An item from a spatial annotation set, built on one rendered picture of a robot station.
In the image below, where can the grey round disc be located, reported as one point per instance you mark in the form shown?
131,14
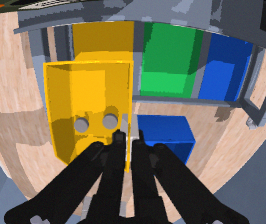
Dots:
81,125
110,121

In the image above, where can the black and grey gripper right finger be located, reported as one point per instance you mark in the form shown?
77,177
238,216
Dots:
192,199

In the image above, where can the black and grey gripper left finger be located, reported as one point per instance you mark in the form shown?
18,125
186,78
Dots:
57,201

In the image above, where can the yellow bin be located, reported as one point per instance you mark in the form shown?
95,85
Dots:
90,90

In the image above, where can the blue bin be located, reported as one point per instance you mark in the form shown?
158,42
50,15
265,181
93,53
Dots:
174,131

